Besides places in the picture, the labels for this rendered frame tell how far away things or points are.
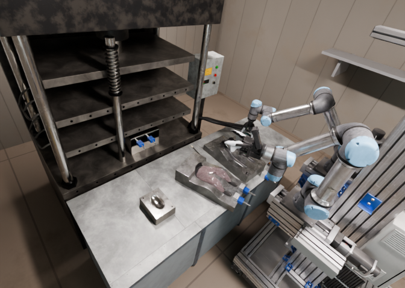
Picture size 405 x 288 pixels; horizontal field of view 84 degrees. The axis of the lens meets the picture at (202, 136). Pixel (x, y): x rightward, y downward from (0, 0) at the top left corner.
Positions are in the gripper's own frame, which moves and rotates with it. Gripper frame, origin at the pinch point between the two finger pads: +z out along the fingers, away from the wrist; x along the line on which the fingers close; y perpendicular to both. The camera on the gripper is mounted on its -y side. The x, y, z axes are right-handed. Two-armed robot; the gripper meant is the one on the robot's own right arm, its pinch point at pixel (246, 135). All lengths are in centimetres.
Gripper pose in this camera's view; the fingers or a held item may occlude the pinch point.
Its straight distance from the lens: 202.6
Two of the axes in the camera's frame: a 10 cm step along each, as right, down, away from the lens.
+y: -3.4, 5.4, -7.7
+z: -1.3, 7.8, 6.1
